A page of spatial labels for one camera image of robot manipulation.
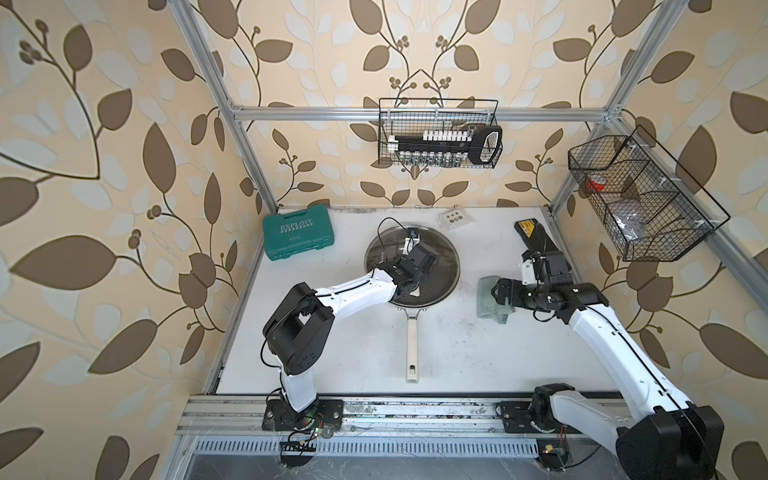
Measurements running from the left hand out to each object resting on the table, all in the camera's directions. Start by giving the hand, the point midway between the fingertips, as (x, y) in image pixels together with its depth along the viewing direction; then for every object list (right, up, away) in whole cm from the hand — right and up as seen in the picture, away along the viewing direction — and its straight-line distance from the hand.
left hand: (412, 255), depth 89 cm
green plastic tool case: (-41, +8, +19) cm, 46 cm away
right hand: (+27, -10, -8) cm, 29 cm away
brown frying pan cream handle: (-1, -23, -14) cm, 27 cm away
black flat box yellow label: (+46, +6, +20) cm, 51 cm away
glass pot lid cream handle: (+9, -9, +7) cm, 15 cm away
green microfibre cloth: (+24, -16, +3) cm, 29 cm away
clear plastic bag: (+53, +9, -17) cm, 56 cm away
